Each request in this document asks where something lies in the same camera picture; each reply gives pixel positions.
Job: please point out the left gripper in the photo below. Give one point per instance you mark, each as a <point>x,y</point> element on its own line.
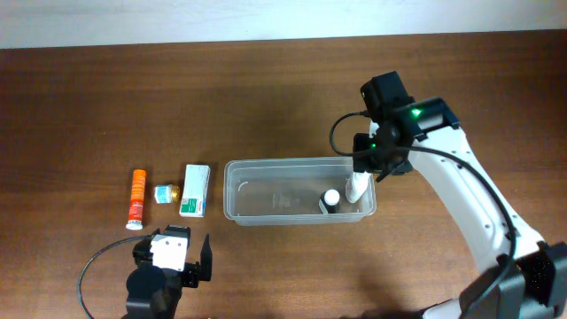
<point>192,269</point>

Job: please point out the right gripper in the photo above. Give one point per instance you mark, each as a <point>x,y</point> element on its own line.
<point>397,167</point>

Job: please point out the white plastic bottle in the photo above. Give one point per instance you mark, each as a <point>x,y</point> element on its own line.
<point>356,185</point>

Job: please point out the small jar gold lid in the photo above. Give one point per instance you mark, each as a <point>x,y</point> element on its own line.
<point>167,194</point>

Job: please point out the orange tablet tube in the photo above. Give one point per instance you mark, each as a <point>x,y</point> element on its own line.
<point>136,202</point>

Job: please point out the white green medicine box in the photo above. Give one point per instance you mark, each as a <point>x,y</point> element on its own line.
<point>195,188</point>

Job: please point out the dark bottle white cap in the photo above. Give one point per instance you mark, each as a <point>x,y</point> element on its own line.
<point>329,202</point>

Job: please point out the clear plastic container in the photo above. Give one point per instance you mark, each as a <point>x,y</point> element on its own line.
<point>265,192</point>

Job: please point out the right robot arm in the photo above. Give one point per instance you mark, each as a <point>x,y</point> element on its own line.
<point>521,275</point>

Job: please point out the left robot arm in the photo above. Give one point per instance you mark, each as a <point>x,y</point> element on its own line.
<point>162,272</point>

